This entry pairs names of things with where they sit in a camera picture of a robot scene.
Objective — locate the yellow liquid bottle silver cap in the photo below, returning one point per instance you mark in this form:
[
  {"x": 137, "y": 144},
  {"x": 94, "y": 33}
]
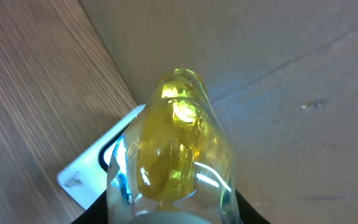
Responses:
[{"x": 173, "y": 163}]

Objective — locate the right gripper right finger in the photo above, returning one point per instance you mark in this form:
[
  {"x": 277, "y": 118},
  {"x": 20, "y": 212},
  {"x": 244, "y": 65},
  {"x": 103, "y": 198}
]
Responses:
[{"x": 247, "y": 213}]

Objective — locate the white barcode scanner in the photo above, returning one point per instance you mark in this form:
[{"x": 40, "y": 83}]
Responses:
[{"x": 84, "y": 180}]

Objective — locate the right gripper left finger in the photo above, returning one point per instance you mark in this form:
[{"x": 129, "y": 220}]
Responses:
[{"x": 97, "y": 213}]

